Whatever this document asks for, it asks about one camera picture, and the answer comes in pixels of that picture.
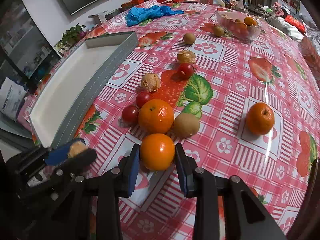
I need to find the small pale husk fruit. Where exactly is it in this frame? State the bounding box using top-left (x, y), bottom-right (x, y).
top-left (67, 140), bottom-right (87, 158)

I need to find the red cherry tomato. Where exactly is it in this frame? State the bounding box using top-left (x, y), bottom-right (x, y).
top-left (136, 90), bottom-right (153, 108)
top-left (177, 63), bottom-right (195, 80)
top-left (121, 105), bottom-right (139, 125)

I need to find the orange mandarin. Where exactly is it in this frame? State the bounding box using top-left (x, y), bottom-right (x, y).
top-left (138, 99), bottom-right (174, 134)
top-left (139, 133), bottom-right (175, 171)
top-left (246, 102), bottom-right (275, 135)

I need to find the brown kiwi fruit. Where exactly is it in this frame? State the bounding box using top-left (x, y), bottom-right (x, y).
top-left (172, 113), bottom-right (200, 138)

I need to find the tan husk fruit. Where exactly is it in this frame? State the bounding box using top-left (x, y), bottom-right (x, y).
top-left (140, 73), bottom-right (161, 93)

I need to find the golden husk fruit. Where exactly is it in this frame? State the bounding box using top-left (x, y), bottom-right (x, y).
top-left (177, 50), bottom-right (196, 64)

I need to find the white grey-rimmed tray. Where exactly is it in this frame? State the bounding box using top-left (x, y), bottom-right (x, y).
top-left (29, 31), bottom-right (138, 148)

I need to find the green potted plant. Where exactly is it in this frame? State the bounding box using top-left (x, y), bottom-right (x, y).
top-left (55, 24), bottom-right (86, 51)

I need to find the red strawberry pattern tablecloth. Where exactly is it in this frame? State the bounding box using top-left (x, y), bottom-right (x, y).
top-left (74, 3), bottom-right (319, 238)

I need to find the blue plastic gloves pile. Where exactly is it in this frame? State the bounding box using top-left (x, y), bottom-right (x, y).
top-left (125, 5), bottom-right (184, 27)

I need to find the kiwi on paw print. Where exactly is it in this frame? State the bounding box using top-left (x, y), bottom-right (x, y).
top-left (183, 33), bottom-right (196, 45)

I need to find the kiwi near bowl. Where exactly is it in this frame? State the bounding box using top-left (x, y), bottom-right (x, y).
top-left (213, 25), bottom-right (225, 37)

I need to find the clear glass fruit bowl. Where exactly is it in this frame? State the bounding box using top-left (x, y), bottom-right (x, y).
top-left (216, 11), bottom-right (262, 41)

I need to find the mandarin in bowl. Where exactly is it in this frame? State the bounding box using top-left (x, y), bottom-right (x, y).
top-left (244, 17), bottom-right (258, 27)

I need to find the grey bedding sofa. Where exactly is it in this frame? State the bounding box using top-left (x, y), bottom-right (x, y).
top-left (268, 2), bottom-right (318, 42)

